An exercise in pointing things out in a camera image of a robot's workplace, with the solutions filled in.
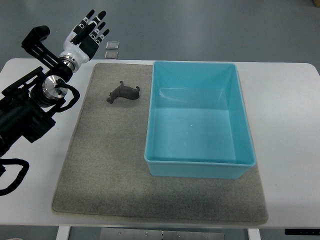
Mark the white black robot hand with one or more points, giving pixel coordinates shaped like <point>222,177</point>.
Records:
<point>82,43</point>

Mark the brown hippo toy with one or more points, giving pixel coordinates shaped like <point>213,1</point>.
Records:
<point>124,91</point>

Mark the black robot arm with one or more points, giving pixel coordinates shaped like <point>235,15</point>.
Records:
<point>28,105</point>

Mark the blue plastic box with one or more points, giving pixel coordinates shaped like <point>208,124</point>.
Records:
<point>197,123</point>

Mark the lower clear floor plate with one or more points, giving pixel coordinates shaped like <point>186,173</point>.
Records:
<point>111,55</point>

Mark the grey felt mat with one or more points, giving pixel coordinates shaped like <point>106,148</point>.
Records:
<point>105,174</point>

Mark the black table control panel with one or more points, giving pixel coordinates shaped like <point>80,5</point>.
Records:
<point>302,232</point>

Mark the metal table base plate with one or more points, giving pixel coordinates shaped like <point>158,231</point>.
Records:
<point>148,234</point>

